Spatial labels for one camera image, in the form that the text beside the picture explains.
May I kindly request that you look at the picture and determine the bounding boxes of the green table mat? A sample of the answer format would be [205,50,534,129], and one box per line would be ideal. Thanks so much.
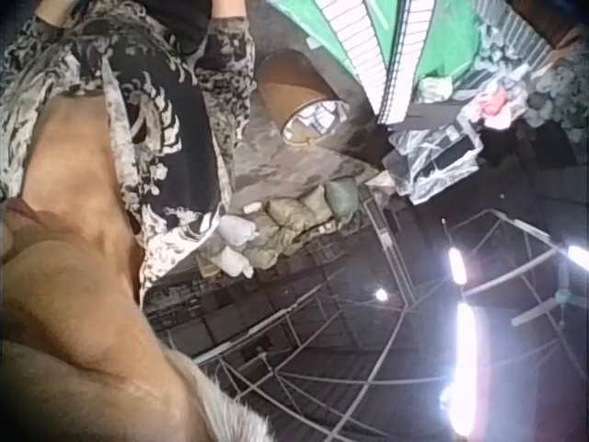
[266,0,485,126]

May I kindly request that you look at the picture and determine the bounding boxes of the long white tube light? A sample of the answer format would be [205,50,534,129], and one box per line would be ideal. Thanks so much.
[453,299,479,439]

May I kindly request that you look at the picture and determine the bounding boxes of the pink plastic bag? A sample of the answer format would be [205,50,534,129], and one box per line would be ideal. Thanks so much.
[478,88,514,131]

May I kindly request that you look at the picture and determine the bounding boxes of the white crumpled paper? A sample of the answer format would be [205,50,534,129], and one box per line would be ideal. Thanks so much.
[415,75,456,101]

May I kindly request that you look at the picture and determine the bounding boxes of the short white tube light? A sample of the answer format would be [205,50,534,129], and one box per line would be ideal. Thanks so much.
[446,247,465,285]

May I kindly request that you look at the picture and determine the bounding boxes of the heap of grey and white sacks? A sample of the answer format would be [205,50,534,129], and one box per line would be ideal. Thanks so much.
[214,176,365,280]

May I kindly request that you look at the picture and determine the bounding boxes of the ceiling fan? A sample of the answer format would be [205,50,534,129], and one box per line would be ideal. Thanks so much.
[514,284,589,326]

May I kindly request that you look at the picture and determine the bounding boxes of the person's legs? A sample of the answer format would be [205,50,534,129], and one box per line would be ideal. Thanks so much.
[147,0,218,57]

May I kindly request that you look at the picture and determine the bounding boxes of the row of white tiles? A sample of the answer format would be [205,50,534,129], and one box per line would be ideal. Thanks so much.
[380,0,444,126]
[316,0,404,110]

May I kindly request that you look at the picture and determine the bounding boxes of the brown cardboard drum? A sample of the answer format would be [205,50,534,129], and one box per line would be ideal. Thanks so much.
[256,49,352,147]

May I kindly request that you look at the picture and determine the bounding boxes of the clear plastic bag with dark items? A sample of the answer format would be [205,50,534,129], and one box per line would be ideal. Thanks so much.
[385,101,485,206]

